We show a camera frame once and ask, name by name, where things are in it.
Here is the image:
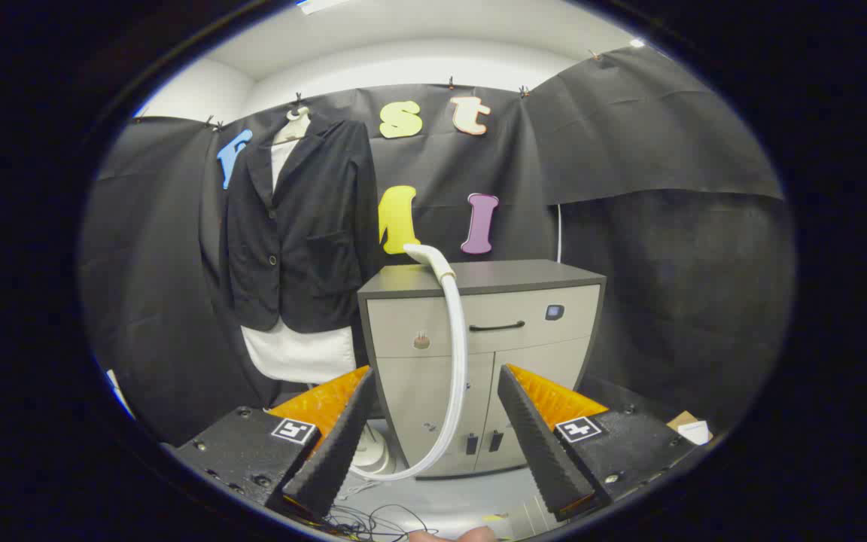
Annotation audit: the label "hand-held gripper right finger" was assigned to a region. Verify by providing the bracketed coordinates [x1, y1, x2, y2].
[497, 364, 701, 522]

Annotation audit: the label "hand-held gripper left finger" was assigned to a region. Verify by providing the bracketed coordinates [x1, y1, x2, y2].
[170, 365, 378, 524]

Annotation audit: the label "white garment steamer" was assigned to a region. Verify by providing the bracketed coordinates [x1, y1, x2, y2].
[349, 242, 469, 483]

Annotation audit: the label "black suit jacket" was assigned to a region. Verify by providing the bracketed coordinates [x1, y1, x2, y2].
[219, 113, 382, 334]

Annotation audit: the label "white round stand base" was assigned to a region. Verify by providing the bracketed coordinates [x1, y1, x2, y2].
[351, 422, 398, 475]

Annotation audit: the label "grey cabinet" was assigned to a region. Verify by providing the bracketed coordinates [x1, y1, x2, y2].
[357, 260, 607, 479]

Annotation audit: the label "white mannequin torso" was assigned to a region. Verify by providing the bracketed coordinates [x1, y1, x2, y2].
[240, 105, 360, 386]

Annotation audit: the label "cardboard scrap with paper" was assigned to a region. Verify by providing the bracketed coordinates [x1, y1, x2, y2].
[665, 410, 714, 446]

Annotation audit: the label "black backdrop cloth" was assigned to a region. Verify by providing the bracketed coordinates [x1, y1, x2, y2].
[78, 45, 796, 452]

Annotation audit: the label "black floor cables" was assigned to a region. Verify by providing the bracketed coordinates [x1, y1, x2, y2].
[321, 482, 442, 540]

